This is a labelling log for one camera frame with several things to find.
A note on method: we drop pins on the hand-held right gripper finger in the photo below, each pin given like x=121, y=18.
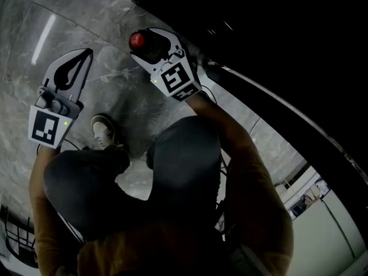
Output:
x=146, y=63
x=172, y=40

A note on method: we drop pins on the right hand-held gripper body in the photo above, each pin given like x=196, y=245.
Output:
x=178, y=79

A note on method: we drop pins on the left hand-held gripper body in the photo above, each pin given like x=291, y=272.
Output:
x=46, y=125

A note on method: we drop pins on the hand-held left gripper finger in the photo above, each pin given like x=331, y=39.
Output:
x=54, y=65
x=84, y=79

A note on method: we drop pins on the small red ball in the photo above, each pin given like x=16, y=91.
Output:
x=138, y=40

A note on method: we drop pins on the person's right forearm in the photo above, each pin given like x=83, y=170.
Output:
x=218, y=122

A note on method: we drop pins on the person's left forearm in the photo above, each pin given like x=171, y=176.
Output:
x=40, y=171

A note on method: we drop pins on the person's left shoe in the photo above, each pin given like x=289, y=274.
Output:
x=103, y=131

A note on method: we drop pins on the dark trousers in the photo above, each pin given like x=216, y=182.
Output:
x=184, y=160

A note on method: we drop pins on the tan shirt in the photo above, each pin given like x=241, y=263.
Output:
x=172, y=249

